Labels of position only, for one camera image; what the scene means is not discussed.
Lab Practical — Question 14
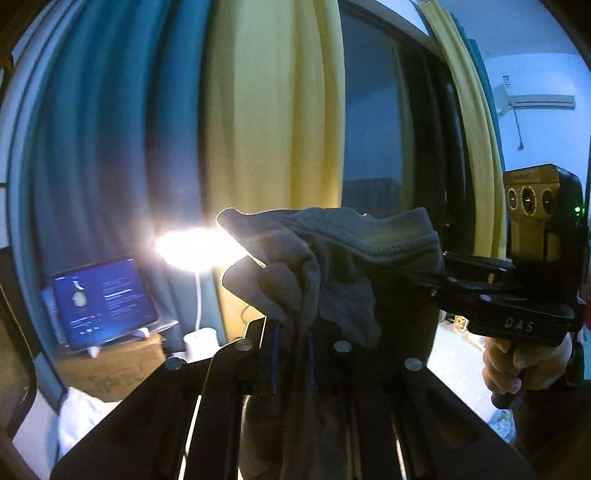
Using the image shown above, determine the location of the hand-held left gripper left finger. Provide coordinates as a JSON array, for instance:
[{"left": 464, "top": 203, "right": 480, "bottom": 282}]
[{"left": 50, "top": 318, "right": 280, "bottom": 480}]

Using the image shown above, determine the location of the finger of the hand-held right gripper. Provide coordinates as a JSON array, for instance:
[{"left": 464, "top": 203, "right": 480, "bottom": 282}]
[
  {"left": 442, "top": 251, "right": 517, "bottom": 278},
  {"left": 404, "top": 271, "right": 509, "bottom": 308}
]

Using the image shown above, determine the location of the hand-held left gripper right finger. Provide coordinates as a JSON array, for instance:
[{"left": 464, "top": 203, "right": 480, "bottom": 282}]
[{"left": 307, "top": 331, "right": 537, "bottom": 480}]

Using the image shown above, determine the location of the brown t-shirt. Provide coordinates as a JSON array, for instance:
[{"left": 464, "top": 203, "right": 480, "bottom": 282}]
[{"left": 217, "top": 208, "right": 445, "bottom": 480}]

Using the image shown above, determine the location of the person's right forearm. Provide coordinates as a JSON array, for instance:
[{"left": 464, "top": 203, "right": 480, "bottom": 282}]
[{"left": 512, "top": 342, "right": 591, "bottom": 480}]

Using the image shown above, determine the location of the person's right hand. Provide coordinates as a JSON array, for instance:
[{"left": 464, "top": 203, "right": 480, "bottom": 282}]
[{"left": 482, "top": 331, "right": 574, "bottom": 403}]

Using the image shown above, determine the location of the white bear mug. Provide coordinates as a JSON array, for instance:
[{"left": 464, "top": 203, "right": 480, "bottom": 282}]
[{"left": 445, "top": 310, "right": 472, "bottom": 334}]

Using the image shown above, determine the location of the white desk lamp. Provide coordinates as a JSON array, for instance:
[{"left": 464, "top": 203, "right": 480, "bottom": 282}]
[{"left": 154, "top": 226, "right": 251, "bottom": 362}]

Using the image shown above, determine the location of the cardboard box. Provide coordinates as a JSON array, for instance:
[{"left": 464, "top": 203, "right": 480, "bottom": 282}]
[{"left": 54, "top": 332, "right": 186, "bottom": 403}]

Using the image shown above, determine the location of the white cloth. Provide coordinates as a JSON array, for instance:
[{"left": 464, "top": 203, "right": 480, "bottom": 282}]
[{"left": 57, "top": 387, "right": 122, "bottom": 463}]

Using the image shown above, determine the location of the yellow curtain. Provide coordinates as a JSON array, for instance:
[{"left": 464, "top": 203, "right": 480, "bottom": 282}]
[
  {"left": 202, "top": 0, "right": 348, "bottom": 348},
  {"left": 419, "top": 0, "right": 507, "bottom": 260}
]

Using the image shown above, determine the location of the white air conditioner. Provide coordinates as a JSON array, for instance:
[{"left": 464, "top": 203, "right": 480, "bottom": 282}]
[{"left": 505, "top": 93, "right": 577, "bottom": 111}]

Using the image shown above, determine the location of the tablet computer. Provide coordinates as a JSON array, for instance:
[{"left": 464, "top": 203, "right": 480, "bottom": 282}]
[{"left": 51, "top": 258, "right": 160, "bottom": 352}]

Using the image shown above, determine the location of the dark window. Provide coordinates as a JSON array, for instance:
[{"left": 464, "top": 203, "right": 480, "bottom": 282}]
[{"left": 338, "top": 0, "right": 477, "bottom": 260}]

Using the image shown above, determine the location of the teal curtain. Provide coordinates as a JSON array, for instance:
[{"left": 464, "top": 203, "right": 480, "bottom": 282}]
[{"left": 27, "top": 0, "right": 209, "bottom": 403}]

